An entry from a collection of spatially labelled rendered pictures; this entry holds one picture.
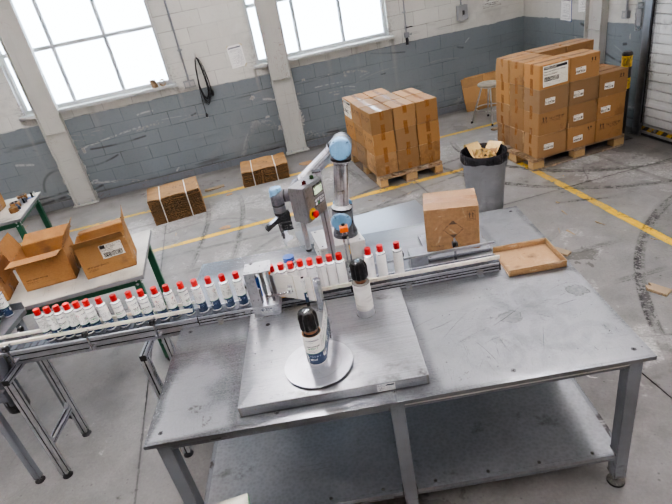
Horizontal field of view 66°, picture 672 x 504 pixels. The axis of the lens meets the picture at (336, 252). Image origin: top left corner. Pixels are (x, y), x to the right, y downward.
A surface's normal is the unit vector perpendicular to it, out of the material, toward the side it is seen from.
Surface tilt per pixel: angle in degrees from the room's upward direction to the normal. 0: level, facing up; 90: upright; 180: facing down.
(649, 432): 0
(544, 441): 1
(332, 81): 90
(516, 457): 2
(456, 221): 90
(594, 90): 90
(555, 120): 90
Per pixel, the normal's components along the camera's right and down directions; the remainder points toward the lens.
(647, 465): -0.17, -0.86
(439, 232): -0.13, 0.51
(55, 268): 0.26, 0.43
